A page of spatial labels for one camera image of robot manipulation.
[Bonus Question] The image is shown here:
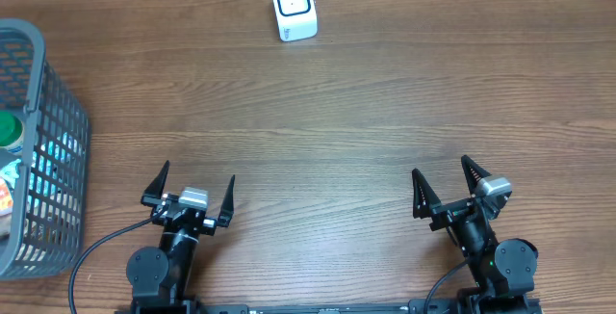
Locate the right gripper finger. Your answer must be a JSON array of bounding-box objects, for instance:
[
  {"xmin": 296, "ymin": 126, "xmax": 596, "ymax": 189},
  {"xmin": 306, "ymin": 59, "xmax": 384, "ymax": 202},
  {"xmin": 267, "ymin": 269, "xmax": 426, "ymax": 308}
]
[
  {"xmin": 461, "ymin": 155, "xmax": 491, "ymax": 196},
  {"xmin": 412, "ymin": 169, "xmax": 441, "ymax": 219}
]

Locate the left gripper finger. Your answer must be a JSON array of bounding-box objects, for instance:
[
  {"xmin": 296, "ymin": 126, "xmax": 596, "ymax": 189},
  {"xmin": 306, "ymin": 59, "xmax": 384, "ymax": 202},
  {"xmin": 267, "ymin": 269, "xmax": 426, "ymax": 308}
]
[
  {"xmin": 141, "ymin": 161, "xmax": 170, "ymax": 207},
  {"xmin": 217, "ymin": 175, "xmax": 236, "ymax": 227}
]

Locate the teal snack packet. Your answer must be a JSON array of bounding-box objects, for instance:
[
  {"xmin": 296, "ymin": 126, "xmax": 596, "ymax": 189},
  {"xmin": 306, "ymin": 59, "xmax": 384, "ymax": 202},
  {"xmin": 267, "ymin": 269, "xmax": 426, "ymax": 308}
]
[{"xmin": 1, "ymin": 133, "xmax": 83, "ymax": 200}]

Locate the green lid jar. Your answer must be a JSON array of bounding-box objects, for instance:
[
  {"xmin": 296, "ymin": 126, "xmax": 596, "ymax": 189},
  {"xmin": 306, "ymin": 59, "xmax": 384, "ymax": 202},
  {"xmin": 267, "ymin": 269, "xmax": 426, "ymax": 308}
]
[{"xmin": 0, "ymin": 110, "xmax": 25, "ymax": 156}]

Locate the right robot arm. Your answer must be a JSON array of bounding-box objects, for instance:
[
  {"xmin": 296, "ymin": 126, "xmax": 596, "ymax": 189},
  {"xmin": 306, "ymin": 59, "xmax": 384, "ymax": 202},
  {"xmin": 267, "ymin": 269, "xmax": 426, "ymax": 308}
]
[{"xmin": 409, "ymin": 155, "xmax": 542, "ymax": 314}]

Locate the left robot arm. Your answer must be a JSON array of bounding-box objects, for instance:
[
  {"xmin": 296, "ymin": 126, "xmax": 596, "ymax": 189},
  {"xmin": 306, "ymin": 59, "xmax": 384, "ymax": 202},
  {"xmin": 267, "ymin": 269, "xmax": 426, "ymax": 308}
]
[{"xmin": 126, "ymin": 163, "xmax": 235, "ymax": 313}]

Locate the white barcode scanner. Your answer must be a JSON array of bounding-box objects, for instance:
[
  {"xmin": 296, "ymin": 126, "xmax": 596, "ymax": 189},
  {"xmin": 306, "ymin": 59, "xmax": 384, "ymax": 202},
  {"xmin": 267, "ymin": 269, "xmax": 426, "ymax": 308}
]
[{"xmin": 272, "ymin": 0, "xmax": 319, "ymax": 42}]

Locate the grey plastic mesh basket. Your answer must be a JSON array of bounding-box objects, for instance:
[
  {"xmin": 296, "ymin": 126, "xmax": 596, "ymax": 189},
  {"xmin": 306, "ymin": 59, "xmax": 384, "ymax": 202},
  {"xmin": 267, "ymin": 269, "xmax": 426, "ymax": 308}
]
[{"xmin": 1, "ymin": 18, "xmax": 91, "ymax": 281}]

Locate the orange snack packet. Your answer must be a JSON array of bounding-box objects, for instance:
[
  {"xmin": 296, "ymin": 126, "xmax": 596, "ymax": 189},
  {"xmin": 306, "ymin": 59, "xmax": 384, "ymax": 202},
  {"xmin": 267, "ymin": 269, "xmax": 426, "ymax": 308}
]
[{"xmin": 0, "ymin": 178, "xmax": 13, "ymax": 217}]

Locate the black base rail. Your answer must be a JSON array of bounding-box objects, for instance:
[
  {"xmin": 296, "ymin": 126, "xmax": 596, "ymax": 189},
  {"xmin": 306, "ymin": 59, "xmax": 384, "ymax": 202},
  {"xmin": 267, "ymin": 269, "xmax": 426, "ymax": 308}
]
[{"xmin": 117, "ymin": 299, "xmax": 544, "ymax": 314}]

